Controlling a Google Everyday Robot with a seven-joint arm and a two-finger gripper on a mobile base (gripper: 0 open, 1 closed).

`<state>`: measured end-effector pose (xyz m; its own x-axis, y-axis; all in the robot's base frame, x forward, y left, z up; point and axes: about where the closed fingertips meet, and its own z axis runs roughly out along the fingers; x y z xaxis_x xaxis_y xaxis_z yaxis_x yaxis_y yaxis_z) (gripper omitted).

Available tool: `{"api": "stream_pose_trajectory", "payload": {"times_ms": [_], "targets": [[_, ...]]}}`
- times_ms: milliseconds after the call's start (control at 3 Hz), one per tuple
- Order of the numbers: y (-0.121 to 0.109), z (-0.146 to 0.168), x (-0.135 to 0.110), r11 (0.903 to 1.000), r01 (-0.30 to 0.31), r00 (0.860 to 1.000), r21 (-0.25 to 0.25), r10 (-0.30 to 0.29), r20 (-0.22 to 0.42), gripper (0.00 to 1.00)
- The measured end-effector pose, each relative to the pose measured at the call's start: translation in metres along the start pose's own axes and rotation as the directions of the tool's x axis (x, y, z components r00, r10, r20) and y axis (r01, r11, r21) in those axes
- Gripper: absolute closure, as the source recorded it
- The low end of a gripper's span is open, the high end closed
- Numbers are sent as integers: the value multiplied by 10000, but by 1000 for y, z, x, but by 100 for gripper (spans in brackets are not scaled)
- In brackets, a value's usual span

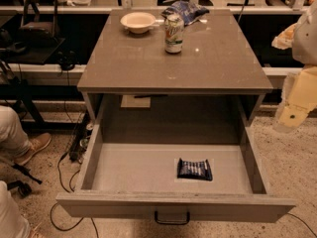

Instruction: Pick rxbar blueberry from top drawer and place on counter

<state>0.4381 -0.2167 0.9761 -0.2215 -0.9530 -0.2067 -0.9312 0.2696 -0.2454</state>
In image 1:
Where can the black power strip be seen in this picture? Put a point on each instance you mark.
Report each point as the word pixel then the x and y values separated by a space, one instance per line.
pixel 81 135

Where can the paper label inside cabinet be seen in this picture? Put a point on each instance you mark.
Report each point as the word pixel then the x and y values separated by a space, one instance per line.
pixel 132 101

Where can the dark blue rxbar wrapper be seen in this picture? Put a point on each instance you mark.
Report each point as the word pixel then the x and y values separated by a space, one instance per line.
pixel 194 170

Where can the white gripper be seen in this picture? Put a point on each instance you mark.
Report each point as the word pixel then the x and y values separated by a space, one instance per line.
pixel 305 40

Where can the black headphones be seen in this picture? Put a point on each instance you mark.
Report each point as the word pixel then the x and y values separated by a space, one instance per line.
pixel 68 61

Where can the person leg in white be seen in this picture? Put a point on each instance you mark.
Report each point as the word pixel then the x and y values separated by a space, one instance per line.
pixel 12 223

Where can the green white soda can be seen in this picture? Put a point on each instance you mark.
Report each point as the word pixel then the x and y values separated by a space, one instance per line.
pixel 174 27

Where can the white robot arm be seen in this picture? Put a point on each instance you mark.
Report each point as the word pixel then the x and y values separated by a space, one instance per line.
pixel 304 45

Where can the blue chip bag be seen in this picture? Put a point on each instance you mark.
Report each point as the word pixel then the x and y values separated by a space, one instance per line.
pixel 188 11

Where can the grey counter cabinet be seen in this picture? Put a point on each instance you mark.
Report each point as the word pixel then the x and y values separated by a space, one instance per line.
pixel 215 59

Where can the person leg with tan shoe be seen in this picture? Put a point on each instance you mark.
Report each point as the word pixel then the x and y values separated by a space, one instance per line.
pixel 15 141

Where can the white ceramic bowl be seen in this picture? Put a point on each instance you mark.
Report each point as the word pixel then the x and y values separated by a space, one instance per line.
pixel 138 22

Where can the open grey top drawer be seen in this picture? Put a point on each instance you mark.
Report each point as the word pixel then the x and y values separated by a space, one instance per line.
pixel 130 168

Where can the black drawer handle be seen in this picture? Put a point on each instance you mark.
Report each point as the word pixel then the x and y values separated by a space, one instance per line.
pixel 172 219

